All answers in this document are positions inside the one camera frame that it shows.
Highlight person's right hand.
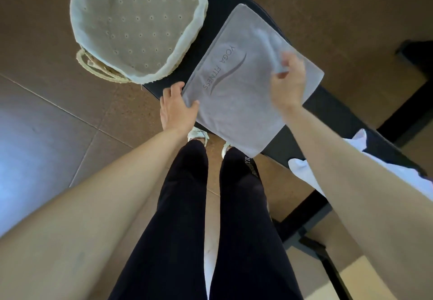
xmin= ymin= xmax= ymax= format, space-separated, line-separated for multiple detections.
xmin=270 ymin=52 xmax=307 ymax=113

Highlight person's left hand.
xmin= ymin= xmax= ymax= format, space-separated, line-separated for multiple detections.
xmin=160 ymin=82 xmax=200 ymax=134

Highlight grey printed towel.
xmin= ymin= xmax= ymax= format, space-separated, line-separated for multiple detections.
xmin=182 ymin=4 xmax=325 ymax=158

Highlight person's left forearm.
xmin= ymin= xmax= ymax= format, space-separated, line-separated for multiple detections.
xmin=0 ymin=128 xmax=190 ymax=300

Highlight person's right forearm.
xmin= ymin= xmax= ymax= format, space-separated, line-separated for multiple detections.
xmin=281 ymin=104 xmax=433 ymax=300

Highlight person's left white shoe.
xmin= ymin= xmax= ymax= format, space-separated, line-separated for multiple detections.
xmin=188 ymin=127 xmax=210 ymax=147

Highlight black bench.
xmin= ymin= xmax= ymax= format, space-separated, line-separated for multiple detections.
xmin=142 ymin=0 xmax=428 ymax=300

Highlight white cloth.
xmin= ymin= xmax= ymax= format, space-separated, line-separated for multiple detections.
xmin=288 ymin=129 xmax=433 ymax=198

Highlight woven basket with white liner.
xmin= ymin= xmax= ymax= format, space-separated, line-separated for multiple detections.
xmin=70 ymin=0 xmax=209 ymax=85

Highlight person's black trousers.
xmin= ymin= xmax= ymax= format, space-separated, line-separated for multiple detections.
xmin=108 ymin=140 xmax=304 ymax=300

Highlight black furniture frame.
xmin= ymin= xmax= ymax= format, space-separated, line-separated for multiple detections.
xmin=376 ymin=39 xmax=433 ymax=148

